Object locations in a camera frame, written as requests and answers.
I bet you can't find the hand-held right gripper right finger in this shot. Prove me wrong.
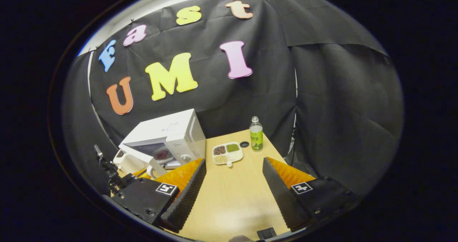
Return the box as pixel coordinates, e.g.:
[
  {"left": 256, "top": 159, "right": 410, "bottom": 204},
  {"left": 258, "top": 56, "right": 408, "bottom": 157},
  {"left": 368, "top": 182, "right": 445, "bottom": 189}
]
[{"left": 262, "top": 157, "right": 362, "bottom": 232}]

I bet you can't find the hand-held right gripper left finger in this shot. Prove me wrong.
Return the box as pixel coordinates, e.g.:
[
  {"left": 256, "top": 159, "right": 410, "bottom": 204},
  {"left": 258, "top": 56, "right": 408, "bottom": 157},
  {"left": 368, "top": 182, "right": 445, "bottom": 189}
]
[{"left": 103, "top": 158, "right": 207, "bottom": 233}]

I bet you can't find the white square plate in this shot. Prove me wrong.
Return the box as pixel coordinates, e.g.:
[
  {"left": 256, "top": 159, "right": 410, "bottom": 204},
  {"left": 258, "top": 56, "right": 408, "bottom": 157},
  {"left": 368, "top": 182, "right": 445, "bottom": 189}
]
[{"left": 152, "top": 147, "right": 174, "bottom": 162}]

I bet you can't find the white microwave oven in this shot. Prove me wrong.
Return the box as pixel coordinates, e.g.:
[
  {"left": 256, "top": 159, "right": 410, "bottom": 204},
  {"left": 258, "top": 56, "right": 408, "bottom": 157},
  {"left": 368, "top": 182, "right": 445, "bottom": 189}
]
[{"left": 118, "top": 109, "right": 207, "bottom": 179}]

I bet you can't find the white appliance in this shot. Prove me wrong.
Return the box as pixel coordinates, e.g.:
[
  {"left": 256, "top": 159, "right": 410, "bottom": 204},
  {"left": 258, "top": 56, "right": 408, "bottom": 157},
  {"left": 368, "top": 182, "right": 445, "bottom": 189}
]
[{"left": 113, "top": 150, "right": 149, "bottom": 174}]

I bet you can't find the white divided tray of beans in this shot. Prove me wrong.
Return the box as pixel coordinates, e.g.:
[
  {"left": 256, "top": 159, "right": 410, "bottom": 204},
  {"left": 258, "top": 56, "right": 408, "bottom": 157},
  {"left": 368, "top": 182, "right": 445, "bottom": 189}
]
[{"left": 212, "top": 142, "right": 244, "bottom": 168}]

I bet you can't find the green label drink bottle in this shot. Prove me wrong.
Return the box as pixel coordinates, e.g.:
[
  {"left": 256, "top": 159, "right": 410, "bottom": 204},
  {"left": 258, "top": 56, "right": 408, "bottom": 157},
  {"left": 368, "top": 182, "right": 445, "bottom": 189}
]
[{"left": 249, "top": 116, "right": 264, "bottom": 151}]

